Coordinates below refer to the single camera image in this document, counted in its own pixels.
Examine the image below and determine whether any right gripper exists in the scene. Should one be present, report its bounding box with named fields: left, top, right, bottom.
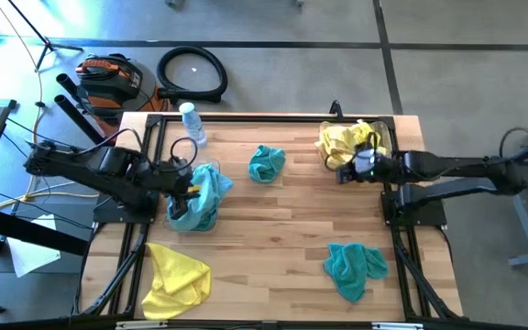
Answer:
left=335, top=147, right=396, bottom=185

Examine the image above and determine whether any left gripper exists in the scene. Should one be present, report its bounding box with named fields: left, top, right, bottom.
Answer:
left=156, top=158, right=201, bottom=220

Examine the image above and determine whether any teal microfiber towel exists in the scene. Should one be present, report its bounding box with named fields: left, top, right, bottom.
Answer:
left=323, top=242, right=390, bottom=304
left=247, top=144, right=288, bottom=184

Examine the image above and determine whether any clear plastic basket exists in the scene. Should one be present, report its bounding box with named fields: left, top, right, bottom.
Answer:
left=161, top=158, right=226, bottom=240
left=313, top=118, right=392, bottom=174

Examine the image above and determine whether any pale blue spray bottle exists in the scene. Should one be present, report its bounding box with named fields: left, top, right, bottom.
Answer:
left=178, top=101, right=209, bottom=150

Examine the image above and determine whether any black vacuum wand tube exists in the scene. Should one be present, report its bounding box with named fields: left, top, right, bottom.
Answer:
left=55, top=71, right=91, bottom=111
left=53, top=93, right=115, bottom=152

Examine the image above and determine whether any orange black shop vacuum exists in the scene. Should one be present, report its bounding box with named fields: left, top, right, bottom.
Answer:
left=74, top=53, right=171, bottom=141

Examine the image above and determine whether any white paper sheet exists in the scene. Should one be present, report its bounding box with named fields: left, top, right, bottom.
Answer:
left=5, top=214, right=62, bottom=279

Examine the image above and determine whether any black tripod stand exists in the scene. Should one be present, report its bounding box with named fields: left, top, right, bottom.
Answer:
left=6, top=0, right=85, bottom=71

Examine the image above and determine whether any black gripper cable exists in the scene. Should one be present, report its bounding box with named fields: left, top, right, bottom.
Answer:
left=169, top=136, right=200, bottom=169

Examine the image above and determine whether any black aluminium table frame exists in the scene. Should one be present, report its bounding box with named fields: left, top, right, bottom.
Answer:
left=70, top=111, right=466, bottom=330

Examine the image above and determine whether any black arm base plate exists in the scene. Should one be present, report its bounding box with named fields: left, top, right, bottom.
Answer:
left=93, top=189, right=160, bottom=226
left=379, top=189, right=448, bottom=227

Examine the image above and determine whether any black vacuum hose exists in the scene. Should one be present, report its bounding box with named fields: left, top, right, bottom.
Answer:
left=156, top=45, right=229, bottom=105

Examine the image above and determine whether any silver bracket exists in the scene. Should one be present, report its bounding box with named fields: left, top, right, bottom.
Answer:
left=370, top=321, right=426, bottom=330
left=115, top=320, right=170, bottom=330

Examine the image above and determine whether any yellow cable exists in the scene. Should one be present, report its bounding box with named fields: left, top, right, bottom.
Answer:
left=0, top=0, right=100, bottom=210

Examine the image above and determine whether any black desk frame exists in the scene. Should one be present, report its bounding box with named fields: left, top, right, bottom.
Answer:
left=0, top=201, right=90, bottom=317

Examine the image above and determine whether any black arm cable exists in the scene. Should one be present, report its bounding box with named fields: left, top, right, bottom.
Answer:
left=499, top=126, right=528, bottom=160

